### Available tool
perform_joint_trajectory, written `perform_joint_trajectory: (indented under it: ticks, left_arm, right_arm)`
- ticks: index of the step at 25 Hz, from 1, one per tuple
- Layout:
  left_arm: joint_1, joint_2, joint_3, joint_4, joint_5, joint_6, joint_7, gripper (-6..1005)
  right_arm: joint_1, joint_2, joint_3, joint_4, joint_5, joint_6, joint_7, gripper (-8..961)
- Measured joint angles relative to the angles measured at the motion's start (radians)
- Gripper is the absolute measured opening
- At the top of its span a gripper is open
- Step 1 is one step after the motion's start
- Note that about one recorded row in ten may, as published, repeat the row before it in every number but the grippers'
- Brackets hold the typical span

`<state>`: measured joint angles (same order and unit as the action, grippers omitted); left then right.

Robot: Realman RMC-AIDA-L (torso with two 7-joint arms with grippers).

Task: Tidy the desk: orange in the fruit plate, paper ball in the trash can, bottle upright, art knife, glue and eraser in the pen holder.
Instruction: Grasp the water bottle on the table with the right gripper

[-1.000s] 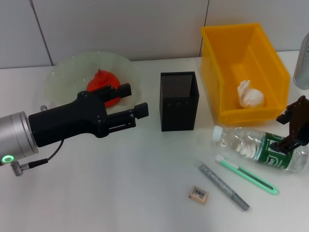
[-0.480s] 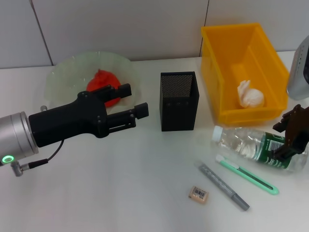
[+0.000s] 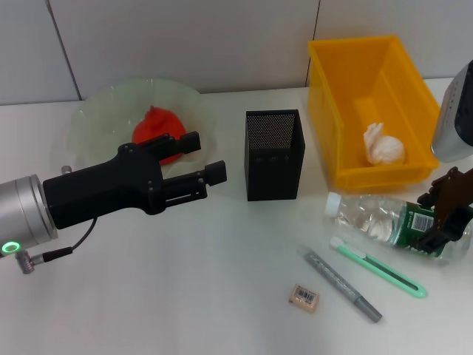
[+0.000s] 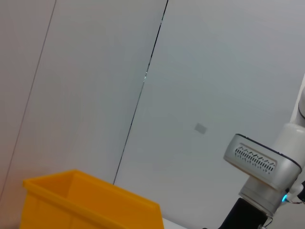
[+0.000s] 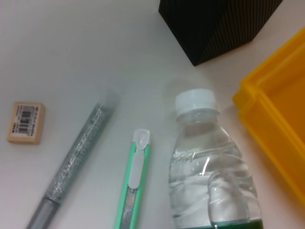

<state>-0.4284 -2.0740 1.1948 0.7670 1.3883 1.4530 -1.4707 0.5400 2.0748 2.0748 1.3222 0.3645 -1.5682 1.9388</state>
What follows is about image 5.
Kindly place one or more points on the black mesh pen holder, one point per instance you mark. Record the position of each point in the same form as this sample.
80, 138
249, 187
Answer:
214, 28

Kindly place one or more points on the yellow plastic bin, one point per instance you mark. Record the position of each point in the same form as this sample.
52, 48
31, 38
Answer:
281, 119

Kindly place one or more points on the mint green utility knife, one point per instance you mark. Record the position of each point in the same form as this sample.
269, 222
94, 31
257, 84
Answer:
135, 171

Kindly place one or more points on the grey glitter pen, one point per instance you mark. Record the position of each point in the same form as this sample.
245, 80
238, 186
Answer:
78, 150

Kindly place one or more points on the beige eraser with barcode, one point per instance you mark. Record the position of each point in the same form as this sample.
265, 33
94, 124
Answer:
26, 122

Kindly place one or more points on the clear green-label water bottle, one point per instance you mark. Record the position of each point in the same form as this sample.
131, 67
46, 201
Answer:
209, 167

